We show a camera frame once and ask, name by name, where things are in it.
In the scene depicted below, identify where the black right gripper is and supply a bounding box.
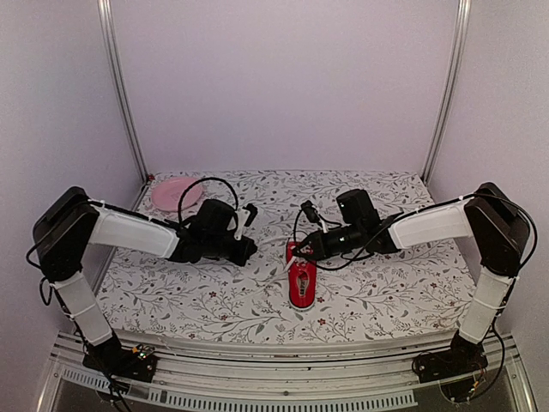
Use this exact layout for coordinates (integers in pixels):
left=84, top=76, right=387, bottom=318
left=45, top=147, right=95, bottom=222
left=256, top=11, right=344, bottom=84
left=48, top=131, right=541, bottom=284
left=293, top=222, right=365, bottom=261

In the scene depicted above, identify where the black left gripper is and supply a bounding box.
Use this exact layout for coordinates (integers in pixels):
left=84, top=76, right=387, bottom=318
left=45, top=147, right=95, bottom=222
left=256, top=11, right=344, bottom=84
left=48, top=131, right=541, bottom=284
left=205, top=235, right=258, bottom=268

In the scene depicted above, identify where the red canvas sneaker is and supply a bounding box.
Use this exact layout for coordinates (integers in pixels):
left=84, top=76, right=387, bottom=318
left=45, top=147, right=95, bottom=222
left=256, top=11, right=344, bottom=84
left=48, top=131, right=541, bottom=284
left=256, top=239, right=318, bottom=311

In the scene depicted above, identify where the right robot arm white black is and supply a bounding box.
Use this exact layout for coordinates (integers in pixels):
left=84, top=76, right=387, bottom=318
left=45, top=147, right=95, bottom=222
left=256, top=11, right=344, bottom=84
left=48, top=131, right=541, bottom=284
left=293, top=182, right=538, bottom=374

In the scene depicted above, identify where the pink plastic plate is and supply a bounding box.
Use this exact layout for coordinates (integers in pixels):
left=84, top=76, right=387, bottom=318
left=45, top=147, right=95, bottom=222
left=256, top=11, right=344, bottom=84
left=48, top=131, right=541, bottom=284
left=151, top=177, right=203, bottom=212

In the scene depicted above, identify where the floral patterned table mat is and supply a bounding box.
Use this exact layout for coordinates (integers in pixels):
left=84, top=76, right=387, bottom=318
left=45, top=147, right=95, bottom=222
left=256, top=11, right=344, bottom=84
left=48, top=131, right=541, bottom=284
left=97, top=171, right=475, bottom=344

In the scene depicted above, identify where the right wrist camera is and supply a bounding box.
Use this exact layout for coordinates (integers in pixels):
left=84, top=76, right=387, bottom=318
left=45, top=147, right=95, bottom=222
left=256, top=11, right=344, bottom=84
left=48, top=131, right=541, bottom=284
left=300, top=200, right=328, bottom=233

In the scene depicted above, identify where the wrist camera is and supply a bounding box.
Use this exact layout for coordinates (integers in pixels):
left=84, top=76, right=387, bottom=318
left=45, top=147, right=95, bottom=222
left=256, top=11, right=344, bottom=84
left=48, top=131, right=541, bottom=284
left=234, top=203, right=258, bottom=240
left=300, top=200, right=328, bottom=233

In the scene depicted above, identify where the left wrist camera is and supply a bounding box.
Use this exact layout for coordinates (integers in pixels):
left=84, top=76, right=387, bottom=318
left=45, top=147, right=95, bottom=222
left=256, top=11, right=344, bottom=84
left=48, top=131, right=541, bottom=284
left=234, top=203, right=258, bottom=240

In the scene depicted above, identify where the left camera black cable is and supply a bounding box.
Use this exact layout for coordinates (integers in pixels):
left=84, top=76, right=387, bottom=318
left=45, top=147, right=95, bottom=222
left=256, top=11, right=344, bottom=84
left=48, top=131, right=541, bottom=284
left=176, top=176, right=239, bottom=224

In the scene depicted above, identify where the front aluminium rail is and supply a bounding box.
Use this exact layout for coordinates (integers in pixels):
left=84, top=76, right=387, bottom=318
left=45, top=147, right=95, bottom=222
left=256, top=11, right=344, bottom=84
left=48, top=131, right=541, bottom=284
left=37, top=331, right=539, bottom=411

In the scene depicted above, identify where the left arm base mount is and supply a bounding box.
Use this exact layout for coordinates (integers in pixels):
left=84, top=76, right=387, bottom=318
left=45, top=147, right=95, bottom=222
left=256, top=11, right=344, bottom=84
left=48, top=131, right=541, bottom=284
left=82, top=342, right=158, bottom=383

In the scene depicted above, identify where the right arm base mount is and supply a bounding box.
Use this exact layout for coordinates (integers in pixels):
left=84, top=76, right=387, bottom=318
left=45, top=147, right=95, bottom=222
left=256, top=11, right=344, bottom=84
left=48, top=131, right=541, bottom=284
left=412, top=343, right=488, bottom=403

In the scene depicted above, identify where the left aluminium frame post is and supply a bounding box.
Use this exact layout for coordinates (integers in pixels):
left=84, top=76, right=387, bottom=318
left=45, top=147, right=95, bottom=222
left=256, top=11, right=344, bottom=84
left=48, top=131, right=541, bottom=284
left=97, top=0, right=149, bottom=184

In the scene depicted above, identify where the aluminium frame post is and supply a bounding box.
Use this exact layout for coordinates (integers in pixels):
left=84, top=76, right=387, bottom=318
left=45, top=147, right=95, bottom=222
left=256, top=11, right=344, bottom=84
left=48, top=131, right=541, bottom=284
left=421, top=0, right=473, bottom=186
left=97, top=0, right=149, bottom=184

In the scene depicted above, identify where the right aluminium frame post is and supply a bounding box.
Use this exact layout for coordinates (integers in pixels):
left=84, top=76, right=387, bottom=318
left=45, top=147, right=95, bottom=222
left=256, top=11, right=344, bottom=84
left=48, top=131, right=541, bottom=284
left=421, top=0, right=473, bottom=186

